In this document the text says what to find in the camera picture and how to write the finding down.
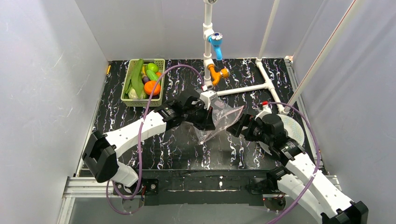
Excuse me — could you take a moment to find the clear zip top bag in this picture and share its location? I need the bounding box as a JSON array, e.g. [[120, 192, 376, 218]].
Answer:
[[195, 89, 243, 145]]

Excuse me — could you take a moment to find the green plastic basket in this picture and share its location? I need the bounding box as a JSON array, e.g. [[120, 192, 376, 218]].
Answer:
[[120, 59, 165, 107]]

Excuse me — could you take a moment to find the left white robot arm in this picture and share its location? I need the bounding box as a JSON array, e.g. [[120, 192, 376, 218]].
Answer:
[[82, 91, 217, 199]]

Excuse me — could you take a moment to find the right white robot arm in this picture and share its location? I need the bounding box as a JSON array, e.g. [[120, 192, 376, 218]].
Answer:
[[227, 114, 368, 224]]

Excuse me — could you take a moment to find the white round perforated plate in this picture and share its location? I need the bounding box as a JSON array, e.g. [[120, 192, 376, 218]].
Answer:
[[256, 114, 305, 157]]

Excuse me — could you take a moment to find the orange faucet valve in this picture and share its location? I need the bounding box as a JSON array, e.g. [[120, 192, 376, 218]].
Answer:
[[207, 63, 230, 86]]

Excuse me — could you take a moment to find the orange toy fruit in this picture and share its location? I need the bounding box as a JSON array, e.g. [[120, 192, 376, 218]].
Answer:
[[144, 80, 161, 96]]

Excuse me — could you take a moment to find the green lime toy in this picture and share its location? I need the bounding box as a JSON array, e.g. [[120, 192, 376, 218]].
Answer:
[[146, 63, 159, 73]]

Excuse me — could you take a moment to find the blue faucet valve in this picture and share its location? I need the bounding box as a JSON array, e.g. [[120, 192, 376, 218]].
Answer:
[[207, 32, 223, 61]]

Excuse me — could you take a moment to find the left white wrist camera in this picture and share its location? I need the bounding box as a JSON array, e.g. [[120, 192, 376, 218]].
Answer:
[[199, 90, 218, 111]]

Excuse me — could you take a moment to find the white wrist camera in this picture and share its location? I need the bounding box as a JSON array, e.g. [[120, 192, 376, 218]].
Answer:
[[199, 90, 218, 111], [255, 101, 273, 119]]

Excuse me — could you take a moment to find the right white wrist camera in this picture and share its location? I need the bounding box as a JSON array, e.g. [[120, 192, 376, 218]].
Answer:
[[255, 101, 273, 119]]

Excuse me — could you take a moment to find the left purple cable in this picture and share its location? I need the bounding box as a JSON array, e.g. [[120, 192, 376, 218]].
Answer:
[[106, 64, 205, 216]]

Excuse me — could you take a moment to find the purple cable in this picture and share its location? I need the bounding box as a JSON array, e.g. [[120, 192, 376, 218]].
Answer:
[[263, 101, 320, 224], [106, 64, 205, 216]]

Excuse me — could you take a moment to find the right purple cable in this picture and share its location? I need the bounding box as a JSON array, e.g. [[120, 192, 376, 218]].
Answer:
[[263, 101, 320, 224]]

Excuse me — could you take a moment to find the white pvc pipe frame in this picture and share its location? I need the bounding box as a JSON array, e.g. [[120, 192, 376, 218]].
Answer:
[[202, 0, 366, 114]]

